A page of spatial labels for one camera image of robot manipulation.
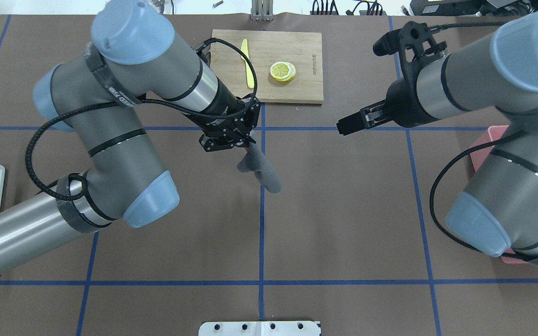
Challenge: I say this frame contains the yellow plastic knife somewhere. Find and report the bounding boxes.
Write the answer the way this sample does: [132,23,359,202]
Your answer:
[241,38,256,89]

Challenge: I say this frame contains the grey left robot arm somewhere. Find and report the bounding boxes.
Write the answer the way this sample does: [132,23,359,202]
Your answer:
[0,0,266,275]

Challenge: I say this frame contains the bamboo cutting board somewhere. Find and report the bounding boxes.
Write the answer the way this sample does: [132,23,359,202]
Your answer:
[211,28,323,105]

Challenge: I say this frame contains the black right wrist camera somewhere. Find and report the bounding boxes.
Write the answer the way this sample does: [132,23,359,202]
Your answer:
[372,21,447,63]

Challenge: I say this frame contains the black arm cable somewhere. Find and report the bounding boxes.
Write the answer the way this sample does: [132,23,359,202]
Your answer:
[430,150,538,262]
[25,37,258,202]

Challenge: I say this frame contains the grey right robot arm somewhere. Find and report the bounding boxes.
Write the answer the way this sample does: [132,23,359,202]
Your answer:
[337,11,538,266]

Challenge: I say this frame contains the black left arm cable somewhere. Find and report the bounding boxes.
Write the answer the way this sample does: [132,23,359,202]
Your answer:
[25,37,258,202]

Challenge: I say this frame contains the yellow lemon slice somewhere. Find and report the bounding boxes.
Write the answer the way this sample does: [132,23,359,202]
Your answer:
[269,61,297,82]

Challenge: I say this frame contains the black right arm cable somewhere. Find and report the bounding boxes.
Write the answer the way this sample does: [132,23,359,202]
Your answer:
[430,150,538,262]

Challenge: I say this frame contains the pink plastic bin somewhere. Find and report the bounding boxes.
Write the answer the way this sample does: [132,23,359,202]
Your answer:
[465,131,538,265]

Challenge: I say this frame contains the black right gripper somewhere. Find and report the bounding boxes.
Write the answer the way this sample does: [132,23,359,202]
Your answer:
[336,99,407,136]

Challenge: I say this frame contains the grey cleaning cloth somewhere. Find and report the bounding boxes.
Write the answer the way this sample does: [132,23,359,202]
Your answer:
[236,142,282,194]

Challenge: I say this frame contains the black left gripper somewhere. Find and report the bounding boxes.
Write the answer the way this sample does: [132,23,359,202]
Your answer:
[199,96,261,152]

